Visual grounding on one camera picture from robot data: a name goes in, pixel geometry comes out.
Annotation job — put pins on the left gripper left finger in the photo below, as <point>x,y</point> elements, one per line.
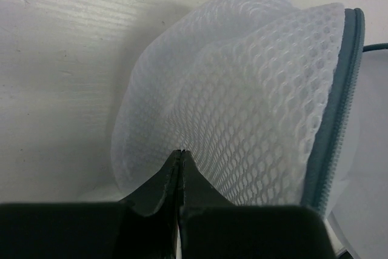
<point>141,225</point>

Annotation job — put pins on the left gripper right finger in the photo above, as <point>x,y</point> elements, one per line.
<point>212,227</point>

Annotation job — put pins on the white mesh laundry bag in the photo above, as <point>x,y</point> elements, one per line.
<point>278,106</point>

